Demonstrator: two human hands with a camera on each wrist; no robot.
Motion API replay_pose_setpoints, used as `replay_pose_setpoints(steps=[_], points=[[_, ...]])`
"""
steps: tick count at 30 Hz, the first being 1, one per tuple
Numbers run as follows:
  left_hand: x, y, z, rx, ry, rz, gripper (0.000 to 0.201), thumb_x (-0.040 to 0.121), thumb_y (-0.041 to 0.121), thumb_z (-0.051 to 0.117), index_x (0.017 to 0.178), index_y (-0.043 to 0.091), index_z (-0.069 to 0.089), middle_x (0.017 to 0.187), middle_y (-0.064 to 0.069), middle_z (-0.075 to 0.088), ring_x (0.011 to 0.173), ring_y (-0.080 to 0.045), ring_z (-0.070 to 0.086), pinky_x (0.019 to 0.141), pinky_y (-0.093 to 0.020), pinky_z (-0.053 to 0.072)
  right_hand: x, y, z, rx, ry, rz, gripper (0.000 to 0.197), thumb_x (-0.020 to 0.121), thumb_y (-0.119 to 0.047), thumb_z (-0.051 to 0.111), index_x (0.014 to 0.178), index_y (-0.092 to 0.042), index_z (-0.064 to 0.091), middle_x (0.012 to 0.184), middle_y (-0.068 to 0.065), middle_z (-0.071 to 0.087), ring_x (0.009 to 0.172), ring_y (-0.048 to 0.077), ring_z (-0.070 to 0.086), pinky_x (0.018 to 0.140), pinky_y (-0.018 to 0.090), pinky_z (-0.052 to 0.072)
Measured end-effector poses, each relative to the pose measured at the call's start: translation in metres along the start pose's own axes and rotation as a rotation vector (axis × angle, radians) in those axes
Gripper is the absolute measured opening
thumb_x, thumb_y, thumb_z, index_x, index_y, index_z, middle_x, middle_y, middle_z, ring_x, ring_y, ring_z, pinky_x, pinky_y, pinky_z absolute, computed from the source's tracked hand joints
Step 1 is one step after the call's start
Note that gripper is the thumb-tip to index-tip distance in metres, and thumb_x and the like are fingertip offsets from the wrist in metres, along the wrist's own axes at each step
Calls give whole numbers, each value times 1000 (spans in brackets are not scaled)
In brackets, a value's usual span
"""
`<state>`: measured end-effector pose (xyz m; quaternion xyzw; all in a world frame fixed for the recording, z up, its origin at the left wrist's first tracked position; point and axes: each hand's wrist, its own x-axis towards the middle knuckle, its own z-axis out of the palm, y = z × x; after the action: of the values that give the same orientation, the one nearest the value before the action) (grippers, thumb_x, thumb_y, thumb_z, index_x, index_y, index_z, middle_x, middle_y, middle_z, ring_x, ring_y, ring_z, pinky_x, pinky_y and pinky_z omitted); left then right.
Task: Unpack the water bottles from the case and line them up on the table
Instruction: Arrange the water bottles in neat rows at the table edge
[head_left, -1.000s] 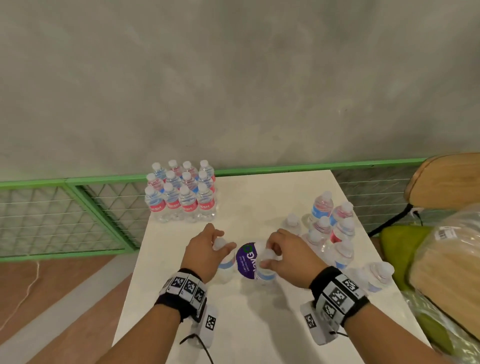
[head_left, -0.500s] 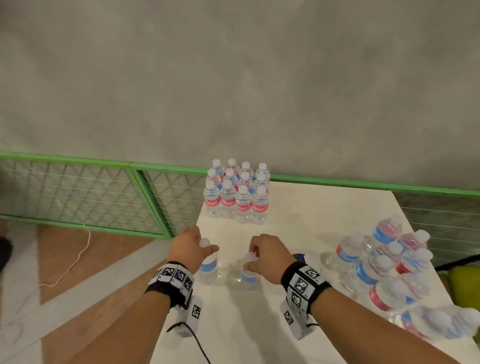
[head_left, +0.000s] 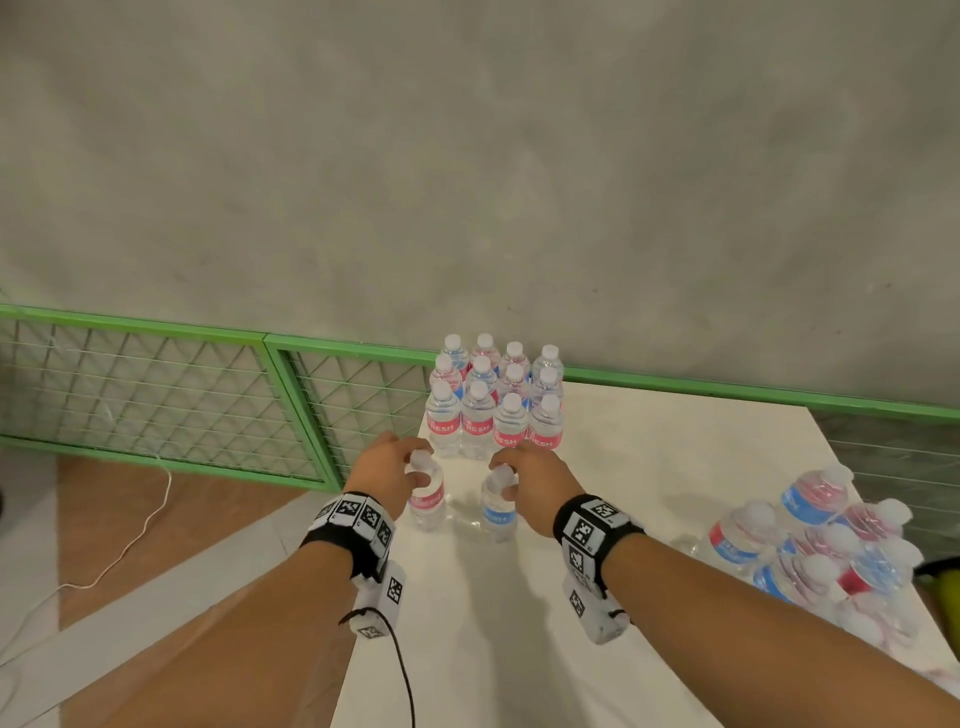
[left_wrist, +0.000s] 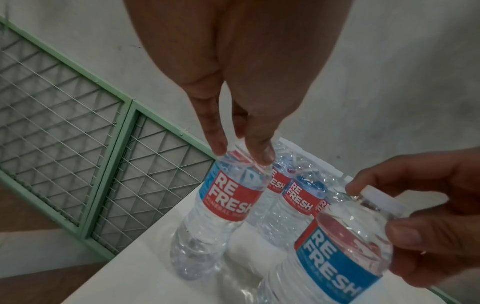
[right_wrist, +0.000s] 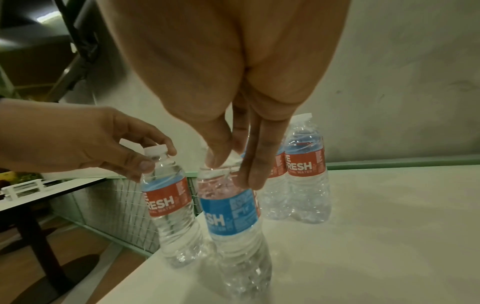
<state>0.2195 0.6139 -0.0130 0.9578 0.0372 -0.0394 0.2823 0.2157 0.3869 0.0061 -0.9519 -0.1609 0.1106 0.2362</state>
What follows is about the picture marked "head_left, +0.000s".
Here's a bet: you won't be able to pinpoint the person's left hand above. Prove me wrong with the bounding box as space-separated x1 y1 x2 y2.
343 431 436 519

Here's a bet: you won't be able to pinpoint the person's right hand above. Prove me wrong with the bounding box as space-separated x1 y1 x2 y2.
488 438 588 538

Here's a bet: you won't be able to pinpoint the water bottle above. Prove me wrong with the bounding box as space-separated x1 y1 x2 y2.
479 463 520 543
407 448 449 532

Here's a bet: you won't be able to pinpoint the neat rows of water bottles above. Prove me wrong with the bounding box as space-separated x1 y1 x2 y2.
425 332 565 460

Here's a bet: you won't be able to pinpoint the group of water bottles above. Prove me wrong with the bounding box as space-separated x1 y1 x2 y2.
689 462 928 654

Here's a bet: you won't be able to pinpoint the person's left forearm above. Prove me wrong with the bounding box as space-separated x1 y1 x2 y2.
101 539 358 728

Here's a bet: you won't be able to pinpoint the person's right forearm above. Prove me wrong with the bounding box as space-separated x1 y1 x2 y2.
599 532 960 728

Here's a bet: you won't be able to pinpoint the black marker-tag wristband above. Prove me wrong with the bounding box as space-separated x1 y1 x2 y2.
552 493 646 598
299 491 397 583

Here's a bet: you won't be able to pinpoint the white table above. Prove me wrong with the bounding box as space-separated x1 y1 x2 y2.
329 378 960 728

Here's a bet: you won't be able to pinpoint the green metal mesh fence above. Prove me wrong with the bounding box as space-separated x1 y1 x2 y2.
0 303 960 556

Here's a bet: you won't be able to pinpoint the wooden-backed green seat chair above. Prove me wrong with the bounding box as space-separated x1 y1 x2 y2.
911 558 960 624

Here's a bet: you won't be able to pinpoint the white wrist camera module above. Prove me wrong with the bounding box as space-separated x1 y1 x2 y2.
348 560 408 640
560 573 631 646

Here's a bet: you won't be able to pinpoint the thin white cable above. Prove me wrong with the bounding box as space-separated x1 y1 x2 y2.
0 449 174 669

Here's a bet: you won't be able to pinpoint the thin black cable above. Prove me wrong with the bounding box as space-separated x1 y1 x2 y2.
338 605 418 728

